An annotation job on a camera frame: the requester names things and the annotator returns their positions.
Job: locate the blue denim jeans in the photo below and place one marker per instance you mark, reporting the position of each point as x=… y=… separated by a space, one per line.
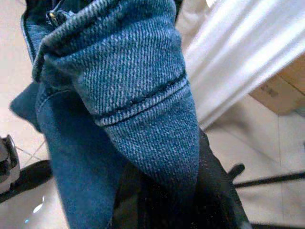
x=131 y=95

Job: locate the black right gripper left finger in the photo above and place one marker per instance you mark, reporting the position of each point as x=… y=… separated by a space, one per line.
x=131 y=207

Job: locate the silver black clothes rack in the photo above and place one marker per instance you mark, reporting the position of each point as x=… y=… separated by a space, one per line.
x=262 y=181

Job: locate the plain white polo shirt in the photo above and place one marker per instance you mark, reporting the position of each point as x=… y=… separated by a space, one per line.
x=238 y=47

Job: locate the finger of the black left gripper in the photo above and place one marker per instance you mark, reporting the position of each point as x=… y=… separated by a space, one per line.
x=39 y=174

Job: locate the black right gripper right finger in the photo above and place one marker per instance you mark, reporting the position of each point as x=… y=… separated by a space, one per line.
x=214 y=202

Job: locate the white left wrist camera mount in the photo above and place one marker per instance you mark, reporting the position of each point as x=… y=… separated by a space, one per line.
x=6 y=148

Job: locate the brown cardboard box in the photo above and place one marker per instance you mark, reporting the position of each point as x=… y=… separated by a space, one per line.
x=281 y=95

